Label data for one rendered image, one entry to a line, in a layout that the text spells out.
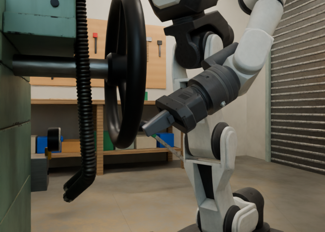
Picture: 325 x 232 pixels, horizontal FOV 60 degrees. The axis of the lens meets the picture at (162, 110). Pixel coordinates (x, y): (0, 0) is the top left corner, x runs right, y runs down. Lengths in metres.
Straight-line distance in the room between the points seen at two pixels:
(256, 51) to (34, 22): 0.42
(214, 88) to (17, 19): 0.36
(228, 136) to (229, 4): 3.97
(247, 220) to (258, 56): 0.79
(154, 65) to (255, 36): 3.48
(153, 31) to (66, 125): 1.76
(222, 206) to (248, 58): 0.70
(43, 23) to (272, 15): 0.51
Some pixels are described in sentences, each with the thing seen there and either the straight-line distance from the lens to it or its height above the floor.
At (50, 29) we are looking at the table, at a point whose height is 0.85.
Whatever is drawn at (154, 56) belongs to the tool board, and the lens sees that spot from 4.10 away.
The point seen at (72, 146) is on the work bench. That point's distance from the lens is 3.41.
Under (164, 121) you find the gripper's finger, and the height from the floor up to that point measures 0.71.
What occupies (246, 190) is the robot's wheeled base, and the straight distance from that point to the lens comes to 1.43.
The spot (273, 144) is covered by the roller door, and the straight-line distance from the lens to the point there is 4.27.
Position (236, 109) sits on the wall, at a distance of 4.66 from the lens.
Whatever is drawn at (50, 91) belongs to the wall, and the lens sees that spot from 3.87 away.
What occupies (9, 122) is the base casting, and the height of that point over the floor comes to 0.72.
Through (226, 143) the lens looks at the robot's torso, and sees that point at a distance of 1.04.
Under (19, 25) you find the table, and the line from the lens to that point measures 0.45.
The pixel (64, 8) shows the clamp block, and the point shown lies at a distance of 0.47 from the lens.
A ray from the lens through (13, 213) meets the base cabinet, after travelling 0.53.
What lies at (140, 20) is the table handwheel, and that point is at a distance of 0.41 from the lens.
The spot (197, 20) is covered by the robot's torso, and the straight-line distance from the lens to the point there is 0.98.
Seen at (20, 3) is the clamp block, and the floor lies 0.89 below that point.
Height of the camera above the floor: 0.74
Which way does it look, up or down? level
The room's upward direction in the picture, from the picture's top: straight up
